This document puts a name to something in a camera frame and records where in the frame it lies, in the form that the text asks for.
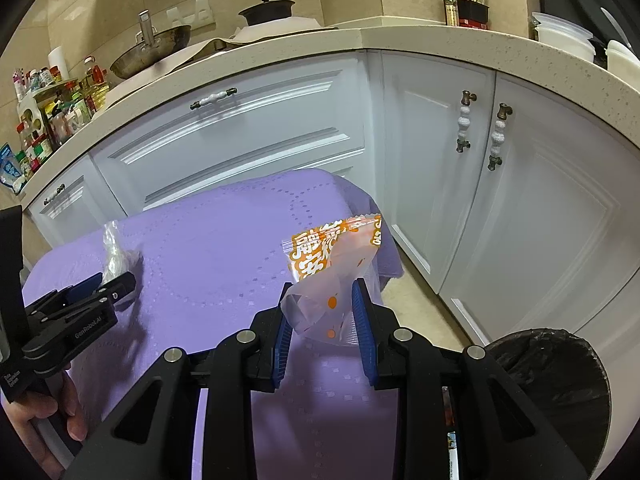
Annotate clear plastic bag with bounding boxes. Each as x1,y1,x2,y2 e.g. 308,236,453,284
102,221,143,311

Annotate orange printed zip bag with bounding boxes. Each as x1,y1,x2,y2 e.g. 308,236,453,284
280,214,382,346

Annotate black lined trash bin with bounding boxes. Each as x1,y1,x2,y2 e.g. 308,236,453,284
485,328,612,476

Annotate person's left hand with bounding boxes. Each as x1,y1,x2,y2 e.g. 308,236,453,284
2,372,88,479

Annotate purple tablecloth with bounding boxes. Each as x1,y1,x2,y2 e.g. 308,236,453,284
0,167,406,480

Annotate blue snack bag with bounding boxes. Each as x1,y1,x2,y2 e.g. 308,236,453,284
0,143,27,195

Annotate spice rack with bottles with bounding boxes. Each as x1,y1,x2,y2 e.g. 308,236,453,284
12,47,96,179

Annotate cooking oil bottle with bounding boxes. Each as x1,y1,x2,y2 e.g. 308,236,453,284
84,55,110,112

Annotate steel wok pan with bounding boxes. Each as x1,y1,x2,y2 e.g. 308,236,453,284
110,10,191,79

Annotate black clay pot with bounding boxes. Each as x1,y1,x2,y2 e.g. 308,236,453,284
239,0,295,26

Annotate white tub with spoon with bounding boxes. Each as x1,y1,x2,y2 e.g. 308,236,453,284
601,6,640,90

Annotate white plastic container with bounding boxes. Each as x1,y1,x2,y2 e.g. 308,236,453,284
532,12,596,62

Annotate dark sauce bottle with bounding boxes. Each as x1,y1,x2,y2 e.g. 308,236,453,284
442,0,459,26

